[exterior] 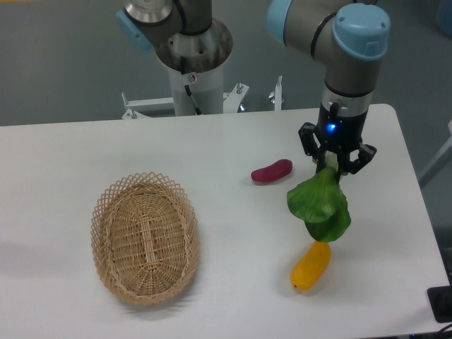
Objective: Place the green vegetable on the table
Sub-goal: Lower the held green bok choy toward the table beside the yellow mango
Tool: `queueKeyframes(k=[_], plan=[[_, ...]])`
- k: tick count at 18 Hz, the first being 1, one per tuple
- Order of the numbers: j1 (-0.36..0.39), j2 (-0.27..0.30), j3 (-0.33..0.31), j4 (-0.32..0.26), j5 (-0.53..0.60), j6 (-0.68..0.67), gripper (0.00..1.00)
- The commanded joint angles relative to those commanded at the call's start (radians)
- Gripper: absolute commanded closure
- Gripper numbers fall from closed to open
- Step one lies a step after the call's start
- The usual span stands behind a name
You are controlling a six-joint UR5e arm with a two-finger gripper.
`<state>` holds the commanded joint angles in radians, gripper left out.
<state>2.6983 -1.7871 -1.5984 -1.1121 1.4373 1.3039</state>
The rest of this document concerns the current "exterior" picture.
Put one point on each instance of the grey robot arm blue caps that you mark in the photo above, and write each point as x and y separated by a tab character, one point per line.
350	38

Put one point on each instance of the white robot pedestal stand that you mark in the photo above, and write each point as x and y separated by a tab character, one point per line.
192	94

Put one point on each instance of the black device at table edge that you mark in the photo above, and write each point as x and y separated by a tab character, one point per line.
440	302

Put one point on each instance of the purple sweet potato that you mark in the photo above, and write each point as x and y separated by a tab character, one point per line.
272	173

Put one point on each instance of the woven wicker basket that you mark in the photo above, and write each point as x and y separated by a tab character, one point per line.
144	238

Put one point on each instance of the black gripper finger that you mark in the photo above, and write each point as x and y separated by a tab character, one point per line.
365	154
316	150

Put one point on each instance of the green leafy vegetable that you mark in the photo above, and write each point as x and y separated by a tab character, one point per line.
321	204

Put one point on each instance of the yellow mango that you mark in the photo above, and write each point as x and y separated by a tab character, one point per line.
311	266

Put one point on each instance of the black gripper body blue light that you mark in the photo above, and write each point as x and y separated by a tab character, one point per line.
339	132

